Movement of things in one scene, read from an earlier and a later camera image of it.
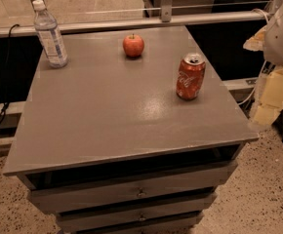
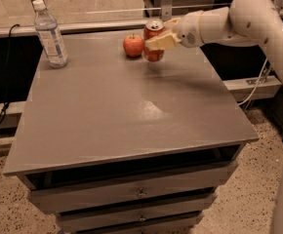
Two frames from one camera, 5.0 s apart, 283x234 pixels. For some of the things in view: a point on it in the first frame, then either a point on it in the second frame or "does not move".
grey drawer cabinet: [133, 135] does not move
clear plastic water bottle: [51, 37] does not move
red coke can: [190, 76] → [153, 28]
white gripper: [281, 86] → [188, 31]
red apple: [133, 45] does not move
